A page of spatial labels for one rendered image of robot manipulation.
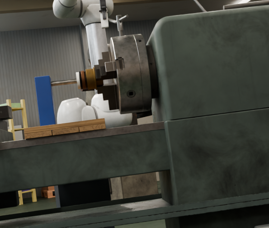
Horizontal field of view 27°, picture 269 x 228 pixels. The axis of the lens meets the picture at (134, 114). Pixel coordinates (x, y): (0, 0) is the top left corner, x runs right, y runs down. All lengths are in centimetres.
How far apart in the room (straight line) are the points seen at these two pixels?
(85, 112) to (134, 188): 551
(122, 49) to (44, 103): 38
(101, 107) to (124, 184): 538
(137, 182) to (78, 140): 624
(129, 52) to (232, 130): 49
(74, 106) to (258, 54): 106
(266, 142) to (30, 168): 88
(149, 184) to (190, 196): 634
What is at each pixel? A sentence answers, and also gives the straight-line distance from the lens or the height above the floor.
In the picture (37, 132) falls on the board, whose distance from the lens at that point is 212.
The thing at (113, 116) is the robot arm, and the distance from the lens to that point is 291.
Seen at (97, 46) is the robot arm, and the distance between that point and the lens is 300.
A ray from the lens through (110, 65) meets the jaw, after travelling 218.
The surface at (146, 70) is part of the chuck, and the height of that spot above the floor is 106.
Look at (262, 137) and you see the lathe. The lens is 216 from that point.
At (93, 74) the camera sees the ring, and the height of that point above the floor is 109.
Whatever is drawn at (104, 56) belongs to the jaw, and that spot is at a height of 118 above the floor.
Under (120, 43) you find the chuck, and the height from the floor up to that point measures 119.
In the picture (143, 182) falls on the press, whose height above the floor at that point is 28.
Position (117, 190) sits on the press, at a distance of 839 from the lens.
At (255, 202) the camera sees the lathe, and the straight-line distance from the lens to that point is 208.
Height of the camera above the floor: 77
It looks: 4 degrees up
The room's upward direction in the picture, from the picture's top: 8 degrees counter-clockwise
